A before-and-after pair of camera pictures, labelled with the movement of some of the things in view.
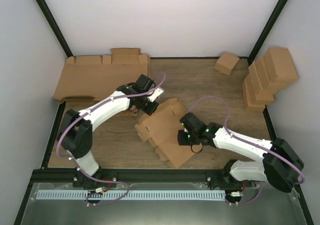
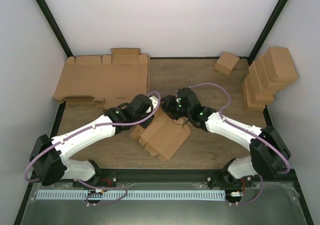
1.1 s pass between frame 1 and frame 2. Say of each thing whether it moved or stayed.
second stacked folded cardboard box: stayed
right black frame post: stayed
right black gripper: moved
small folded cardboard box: stayed
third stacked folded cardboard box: stayed
